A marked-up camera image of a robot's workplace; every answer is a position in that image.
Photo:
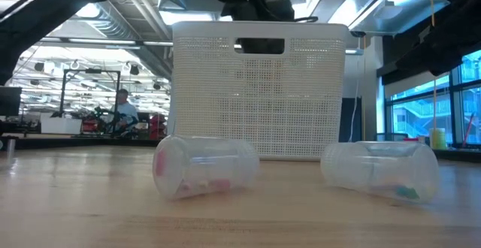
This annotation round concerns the person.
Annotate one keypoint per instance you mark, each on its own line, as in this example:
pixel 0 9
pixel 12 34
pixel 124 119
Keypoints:
pixel 124 107

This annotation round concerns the white box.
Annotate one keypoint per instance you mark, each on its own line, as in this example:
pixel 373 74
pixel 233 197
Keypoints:
pixel 61 126

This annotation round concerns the black monitor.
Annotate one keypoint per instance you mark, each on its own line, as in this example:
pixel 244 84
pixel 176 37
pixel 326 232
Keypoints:
pixel 10 101

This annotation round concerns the strip light fixture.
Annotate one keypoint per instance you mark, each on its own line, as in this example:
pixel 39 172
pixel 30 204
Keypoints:
pixel 354 51

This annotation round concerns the clear vial teal contents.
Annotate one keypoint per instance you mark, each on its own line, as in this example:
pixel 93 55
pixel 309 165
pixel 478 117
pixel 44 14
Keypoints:
pixel 376 173

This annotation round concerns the red box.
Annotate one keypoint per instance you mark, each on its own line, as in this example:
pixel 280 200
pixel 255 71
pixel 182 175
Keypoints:
pixel 410 140

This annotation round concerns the black metal rig frame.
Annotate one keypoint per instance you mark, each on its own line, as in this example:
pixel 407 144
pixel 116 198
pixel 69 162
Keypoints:
pixel 92 71

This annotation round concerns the white perforated plastic basket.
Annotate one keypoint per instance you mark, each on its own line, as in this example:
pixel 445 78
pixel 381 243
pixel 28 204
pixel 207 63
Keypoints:
pixel 263 109

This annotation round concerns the dome security camera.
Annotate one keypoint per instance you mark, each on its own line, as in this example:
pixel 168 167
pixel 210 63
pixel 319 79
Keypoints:
pixel 357 34

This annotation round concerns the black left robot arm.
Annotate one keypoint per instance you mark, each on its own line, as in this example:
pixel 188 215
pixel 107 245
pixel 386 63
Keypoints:
pixel 37 15

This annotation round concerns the red chair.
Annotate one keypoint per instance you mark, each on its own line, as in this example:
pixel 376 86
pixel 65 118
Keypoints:
pixel 158 126

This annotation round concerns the black folding panels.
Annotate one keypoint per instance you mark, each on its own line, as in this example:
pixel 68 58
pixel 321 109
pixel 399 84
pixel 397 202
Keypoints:
pixel 352 120

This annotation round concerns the yellow-green cup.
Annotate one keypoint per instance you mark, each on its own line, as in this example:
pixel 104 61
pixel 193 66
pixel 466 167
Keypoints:
pixel 437 139

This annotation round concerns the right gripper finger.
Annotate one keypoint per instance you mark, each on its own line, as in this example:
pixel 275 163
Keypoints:
pixel 424 67
pixel 419 54

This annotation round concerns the clear vial pink contents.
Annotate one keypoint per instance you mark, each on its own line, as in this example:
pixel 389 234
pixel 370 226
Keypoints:
pixel 210 165

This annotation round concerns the black table frame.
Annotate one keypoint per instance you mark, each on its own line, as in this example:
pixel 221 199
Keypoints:
pixel 75 142

